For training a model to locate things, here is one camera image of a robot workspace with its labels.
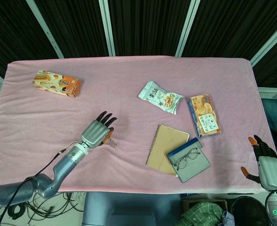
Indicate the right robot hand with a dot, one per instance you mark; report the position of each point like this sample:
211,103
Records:
272,171

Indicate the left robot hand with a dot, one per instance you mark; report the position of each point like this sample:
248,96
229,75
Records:
93,134

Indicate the small metal chain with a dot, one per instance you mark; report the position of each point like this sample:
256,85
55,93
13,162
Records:
113,142

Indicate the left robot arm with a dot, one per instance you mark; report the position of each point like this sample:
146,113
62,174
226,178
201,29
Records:
63,164

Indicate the black round bin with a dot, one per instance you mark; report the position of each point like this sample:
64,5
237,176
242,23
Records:
246,207

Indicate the brown cardboard box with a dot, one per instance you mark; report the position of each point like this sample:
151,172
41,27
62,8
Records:
220,202

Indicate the orange biscuit box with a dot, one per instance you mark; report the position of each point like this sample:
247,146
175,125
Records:
58,83

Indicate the blue grey crumpled cloth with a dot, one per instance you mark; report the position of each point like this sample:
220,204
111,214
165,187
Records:
227,219

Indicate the pink tablecloth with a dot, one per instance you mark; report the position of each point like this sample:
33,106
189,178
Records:
129,77

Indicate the kraft spiral notebook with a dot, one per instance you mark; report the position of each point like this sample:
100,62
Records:
166,146

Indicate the white green snack bag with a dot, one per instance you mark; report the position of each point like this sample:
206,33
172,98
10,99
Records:
159,96

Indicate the grey blue glasses case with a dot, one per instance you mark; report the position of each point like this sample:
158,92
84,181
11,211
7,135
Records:
194,170

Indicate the green plaid cloth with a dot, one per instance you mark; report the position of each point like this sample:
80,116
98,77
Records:
199,212

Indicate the orange chips box blue edge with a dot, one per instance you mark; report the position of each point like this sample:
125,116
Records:
205,115

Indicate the black thin-rim eyeglasses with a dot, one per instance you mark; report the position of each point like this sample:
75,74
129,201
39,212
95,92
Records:
182,163

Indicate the white metal frame rail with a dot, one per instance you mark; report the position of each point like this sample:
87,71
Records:
272,93

